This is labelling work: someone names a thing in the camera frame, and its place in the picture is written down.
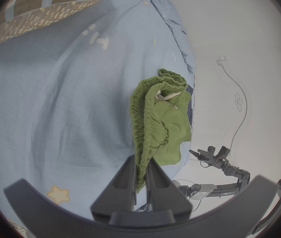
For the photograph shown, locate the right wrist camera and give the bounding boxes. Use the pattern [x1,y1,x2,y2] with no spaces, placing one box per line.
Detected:
[216,145,231,159]

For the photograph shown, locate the pale blue quilt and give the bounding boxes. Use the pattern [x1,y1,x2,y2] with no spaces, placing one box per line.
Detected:
[136,0,196,74]

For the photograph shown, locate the bed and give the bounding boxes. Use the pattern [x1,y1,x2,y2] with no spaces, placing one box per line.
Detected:
[0,0,248,234]

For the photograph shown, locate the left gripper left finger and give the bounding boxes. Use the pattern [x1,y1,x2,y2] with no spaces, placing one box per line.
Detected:
[90,155,137,224]

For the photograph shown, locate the green shorts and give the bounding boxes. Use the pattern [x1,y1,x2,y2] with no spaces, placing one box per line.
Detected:
[130,68,192,194]

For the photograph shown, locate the dark blue T-shirt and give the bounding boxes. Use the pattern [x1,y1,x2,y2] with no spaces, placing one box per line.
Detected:
[186,84,195,133]

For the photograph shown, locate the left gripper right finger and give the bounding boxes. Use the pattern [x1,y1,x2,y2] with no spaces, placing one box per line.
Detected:
[145,156,193,214]

